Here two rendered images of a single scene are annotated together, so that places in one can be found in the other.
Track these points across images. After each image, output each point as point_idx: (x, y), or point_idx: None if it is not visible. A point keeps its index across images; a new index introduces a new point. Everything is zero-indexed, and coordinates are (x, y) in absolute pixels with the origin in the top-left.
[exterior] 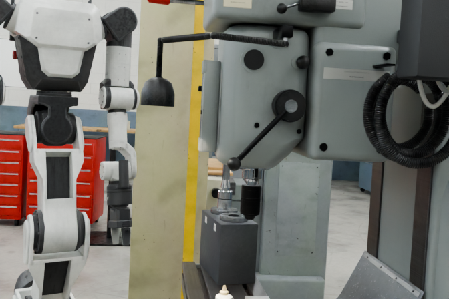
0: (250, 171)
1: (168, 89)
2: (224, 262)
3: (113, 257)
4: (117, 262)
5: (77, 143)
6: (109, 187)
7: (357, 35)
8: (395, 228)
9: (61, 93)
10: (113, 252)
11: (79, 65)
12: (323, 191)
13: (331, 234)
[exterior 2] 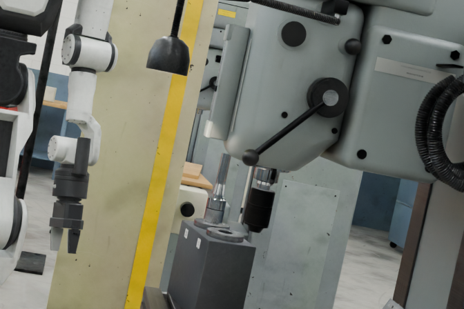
0: (265, 172)
1: (184, 54)
2: (205, 291)
3: (12, 287)
4: (17, 294)
5: (25, 105)
6: (59, 172)
7: (424, 23)
8: (433, 272)
9: (16, 34)
10: (13, 280)
11: (47, 0)
12: (339, 231)
13: (337, 301)
